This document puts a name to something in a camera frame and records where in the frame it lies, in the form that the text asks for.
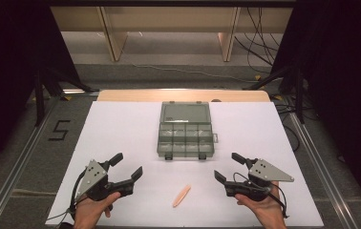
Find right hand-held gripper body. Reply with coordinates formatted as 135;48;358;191
229;158;295;202

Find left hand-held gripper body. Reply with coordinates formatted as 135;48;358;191
73;159;123;202

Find small tan wooden piece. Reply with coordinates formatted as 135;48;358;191
172;184;192;209

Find clear grey compartment box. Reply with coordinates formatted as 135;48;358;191
156;100;220;161

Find person's left hand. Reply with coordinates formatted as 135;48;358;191
74;191;122;229

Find person's right hand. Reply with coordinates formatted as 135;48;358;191
234;180;287;229

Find white table mat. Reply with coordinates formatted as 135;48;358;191
45;100;326;229

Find black metal stand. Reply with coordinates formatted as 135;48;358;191
32;67;100;128
243;65;308;125

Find black curtain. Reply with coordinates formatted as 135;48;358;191
0;0;81;184
269;0;361;220

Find beige wooden desk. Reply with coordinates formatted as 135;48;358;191
50;6;294;63

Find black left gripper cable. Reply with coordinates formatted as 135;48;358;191
45;169;89;224

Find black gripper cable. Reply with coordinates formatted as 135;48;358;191
232;172;290;219
45;169;89;224

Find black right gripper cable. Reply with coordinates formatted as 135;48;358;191
232;172;290;219

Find aluminium floor rail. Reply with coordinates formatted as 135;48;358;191
287;112;361;229
0;94;62;229

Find black floor cables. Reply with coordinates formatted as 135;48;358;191
269;93;320;153

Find white floor cable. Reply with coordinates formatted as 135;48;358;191
132;62;260;85

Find black hanging cables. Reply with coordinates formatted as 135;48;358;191
233;7;286;76

